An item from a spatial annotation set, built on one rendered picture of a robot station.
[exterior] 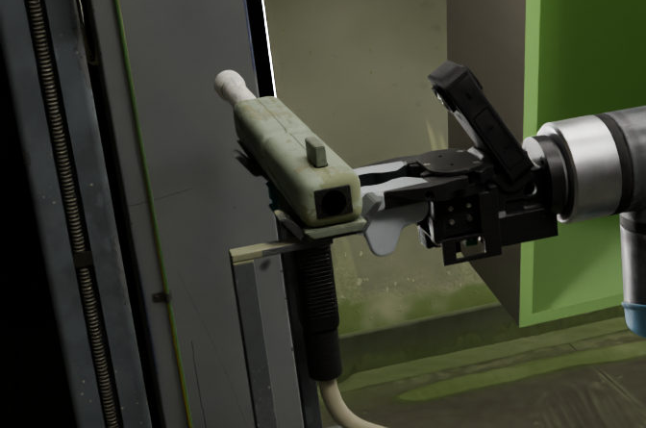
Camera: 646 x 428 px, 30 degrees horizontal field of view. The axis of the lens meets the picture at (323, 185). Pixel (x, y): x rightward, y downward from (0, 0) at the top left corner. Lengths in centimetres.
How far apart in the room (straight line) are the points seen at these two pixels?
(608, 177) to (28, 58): 48
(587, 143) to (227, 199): 58
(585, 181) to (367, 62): 224
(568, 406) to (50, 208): 206
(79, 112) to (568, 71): 166
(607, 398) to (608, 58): 83
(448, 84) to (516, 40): 103
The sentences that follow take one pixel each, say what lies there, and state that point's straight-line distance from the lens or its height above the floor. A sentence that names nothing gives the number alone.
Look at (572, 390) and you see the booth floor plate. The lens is 294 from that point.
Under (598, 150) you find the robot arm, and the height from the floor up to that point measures 110.
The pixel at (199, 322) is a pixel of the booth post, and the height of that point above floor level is 81.
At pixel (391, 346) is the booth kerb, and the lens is 306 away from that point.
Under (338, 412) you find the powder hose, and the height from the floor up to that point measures 90.
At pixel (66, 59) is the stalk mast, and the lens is 92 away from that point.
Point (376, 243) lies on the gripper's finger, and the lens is 100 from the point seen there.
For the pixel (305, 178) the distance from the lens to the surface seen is 88.
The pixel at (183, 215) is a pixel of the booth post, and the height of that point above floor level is 95.
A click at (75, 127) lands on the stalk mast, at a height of 119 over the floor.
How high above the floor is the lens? 139
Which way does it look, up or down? 17 degrees down
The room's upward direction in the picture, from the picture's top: 7 degrees counter-clockwise
